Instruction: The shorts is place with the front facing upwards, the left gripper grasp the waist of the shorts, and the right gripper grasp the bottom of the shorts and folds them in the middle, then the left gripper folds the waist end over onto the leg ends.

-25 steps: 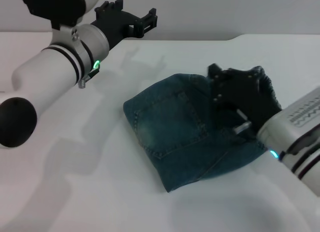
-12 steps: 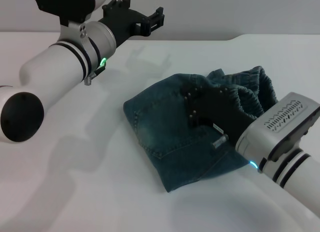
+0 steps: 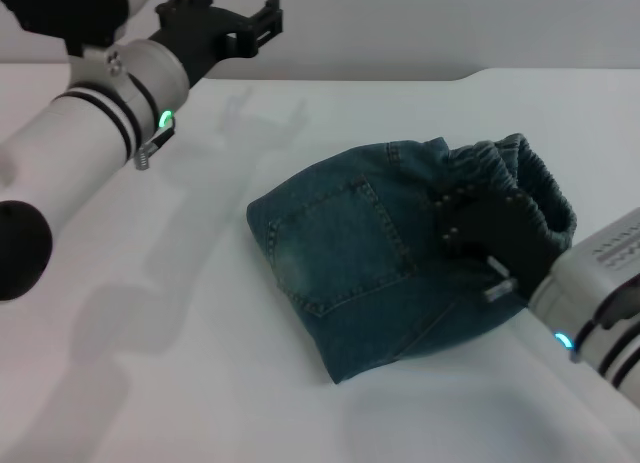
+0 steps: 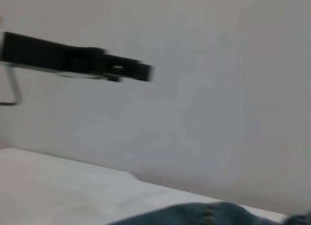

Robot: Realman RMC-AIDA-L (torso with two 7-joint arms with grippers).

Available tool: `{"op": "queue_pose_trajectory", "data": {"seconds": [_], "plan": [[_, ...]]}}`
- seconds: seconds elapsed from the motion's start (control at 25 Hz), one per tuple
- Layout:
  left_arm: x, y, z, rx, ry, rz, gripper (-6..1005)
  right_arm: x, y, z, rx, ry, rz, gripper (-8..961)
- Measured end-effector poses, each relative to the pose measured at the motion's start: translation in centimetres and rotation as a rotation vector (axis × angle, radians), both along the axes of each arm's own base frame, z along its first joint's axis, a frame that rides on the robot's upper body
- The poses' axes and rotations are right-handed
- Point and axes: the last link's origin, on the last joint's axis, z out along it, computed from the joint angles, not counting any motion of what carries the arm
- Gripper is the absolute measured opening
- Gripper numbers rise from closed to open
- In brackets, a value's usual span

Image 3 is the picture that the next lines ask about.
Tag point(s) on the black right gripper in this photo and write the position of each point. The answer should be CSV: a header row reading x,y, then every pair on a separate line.
x,y
490,233

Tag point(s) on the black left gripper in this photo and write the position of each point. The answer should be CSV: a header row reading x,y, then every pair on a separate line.
x,y
210,38

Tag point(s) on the blue denim shorts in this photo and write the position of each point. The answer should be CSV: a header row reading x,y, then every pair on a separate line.
x,y
400,253

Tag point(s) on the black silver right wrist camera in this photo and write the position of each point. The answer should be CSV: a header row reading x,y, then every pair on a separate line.
x,y
610,263

